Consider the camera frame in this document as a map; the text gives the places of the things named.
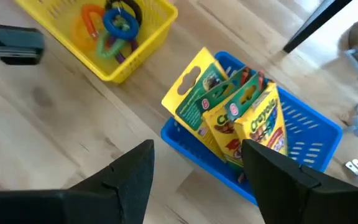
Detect orange coil wristband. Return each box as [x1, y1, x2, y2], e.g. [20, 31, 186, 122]
[81, 4, 106, 40]

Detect blue coil wristband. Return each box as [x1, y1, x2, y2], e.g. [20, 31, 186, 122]
[103, 8, 140, 41]

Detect wooden shelf riser black legs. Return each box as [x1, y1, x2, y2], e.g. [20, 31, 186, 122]
[283, 0, 353, 54]

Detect yellow plastic basket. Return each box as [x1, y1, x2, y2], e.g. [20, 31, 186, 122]
[14, 0, 179, 84]

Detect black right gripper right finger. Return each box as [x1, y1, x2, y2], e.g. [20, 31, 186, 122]
[241, 139, 358, 224]

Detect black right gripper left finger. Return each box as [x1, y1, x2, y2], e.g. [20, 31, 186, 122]
[68, 139, 155, 224]

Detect yellow coil wristband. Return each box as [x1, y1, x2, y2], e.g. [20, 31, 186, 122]
[70, 15, 99, 50]

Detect green coil wristband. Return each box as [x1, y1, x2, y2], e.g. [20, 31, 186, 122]
[96, 29, 127, 60]

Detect yellow crayon box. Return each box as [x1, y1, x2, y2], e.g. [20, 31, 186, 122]
[161, 46, 229, 162]
[224, 72, 289, 157]
[202, 66, 262, 174]

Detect blue plastic basket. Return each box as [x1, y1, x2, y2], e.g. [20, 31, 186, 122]
[160, 51, 344, 205]

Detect black coil wristband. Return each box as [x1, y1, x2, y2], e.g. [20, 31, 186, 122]
[104, 0, 144, 26]

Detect purple coil wristband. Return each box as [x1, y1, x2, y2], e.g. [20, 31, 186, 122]
[109, 37, 139, 65]

